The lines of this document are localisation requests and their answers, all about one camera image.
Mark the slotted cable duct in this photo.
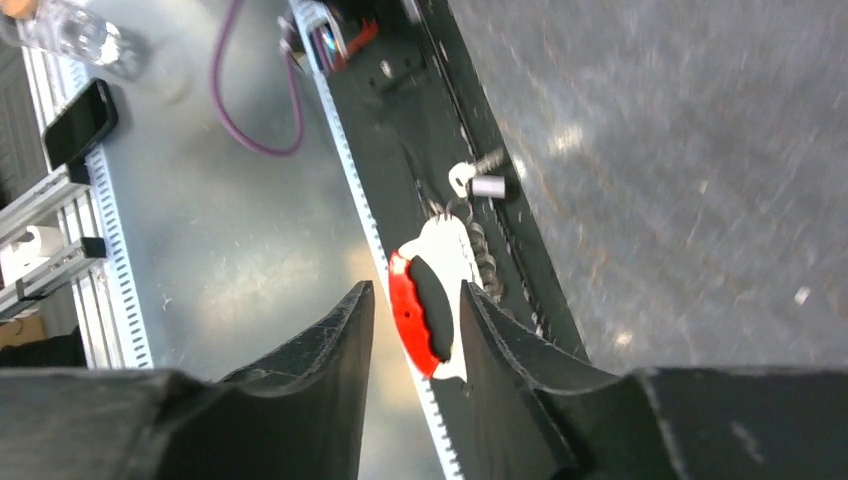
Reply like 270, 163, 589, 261
290, 0, 463, 479

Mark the black smartphone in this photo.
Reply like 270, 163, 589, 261
42, 78, 119, 170

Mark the clear plastic bottle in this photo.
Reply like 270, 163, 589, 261
1, 0, 122, 66

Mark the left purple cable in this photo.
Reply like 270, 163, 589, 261
210, 0, 306, 159

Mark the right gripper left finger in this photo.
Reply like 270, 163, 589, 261
1, 281, 375, 479

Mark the keyring with red fob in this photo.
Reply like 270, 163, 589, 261
388, 146, 508, 384

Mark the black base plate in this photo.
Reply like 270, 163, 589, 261
317, 0, 591, 480

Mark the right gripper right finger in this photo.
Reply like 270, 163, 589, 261
460, 283, 847, 479

